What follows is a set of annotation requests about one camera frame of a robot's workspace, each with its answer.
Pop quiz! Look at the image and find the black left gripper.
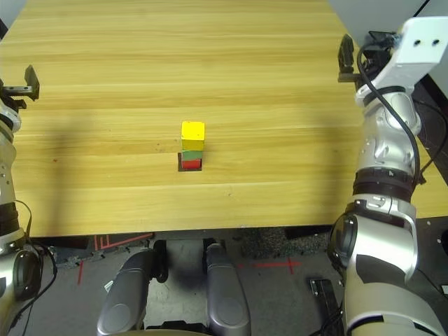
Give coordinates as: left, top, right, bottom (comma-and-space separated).
0, 64, 41, 113

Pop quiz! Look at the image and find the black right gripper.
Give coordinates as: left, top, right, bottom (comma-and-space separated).
337, 34, 396, 87

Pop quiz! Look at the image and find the yellow wooden block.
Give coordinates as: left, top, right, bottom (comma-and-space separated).
180, 120, 207, 153

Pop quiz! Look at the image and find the red wooden block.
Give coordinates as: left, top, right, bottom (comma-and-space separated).
181, 157, 204, 171

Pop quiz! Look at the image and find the thin black stand pole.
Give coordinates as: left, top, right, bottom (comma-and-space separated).
412, 0, 431, 18

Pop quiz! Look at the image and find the black square tape marker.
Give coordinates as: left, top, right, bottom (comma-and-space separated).
177, 152, 205, 174

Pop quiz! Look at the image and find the dark speckled foam mat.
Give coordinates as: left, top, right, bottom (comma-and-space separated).
239, 226, 334, 259

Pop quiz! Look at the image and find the grey robot left leg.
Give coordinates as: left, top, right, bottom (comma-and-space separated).
97, 239, 169, 336

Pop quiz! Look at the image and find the grey robot leg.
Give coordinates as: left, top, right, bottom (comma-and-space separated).
97, 239, 169, 336
202, 237, 253, 336

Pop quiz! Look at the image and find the black flat floor device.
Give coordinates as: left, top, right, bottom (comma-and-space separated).
308, 277, 343, 318

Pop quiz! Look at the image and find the grey robot right leg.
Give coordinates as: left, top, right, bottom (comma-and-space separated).
202, 237, 253, 336

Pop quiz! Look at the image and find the black robot waist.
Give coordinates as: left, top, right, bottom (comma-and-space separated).
144, 318, 211, 336

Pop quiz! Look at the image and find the black stand base plate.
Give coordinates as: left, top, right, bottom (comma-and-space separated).
368, 30, 399, 42

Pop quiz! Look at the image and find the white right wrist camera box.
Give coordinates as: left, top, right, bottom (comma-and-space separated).
354, 16, 448, 109

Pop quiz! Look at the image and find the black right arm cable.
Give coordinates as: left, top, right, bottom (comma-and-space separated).
356, 44, 427, 187

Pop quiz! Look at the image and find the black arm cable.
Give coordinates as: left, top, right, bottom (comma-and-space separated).
356, 44, 427, 187
7, 198, 59, 330

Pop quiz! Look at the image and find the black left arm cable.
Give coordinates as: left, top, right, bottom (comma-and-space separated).
7, 198, 59, 330

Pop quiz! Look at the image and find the black table frame bar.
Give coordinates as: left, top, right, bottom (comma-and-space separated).
29, 236, 89, 251

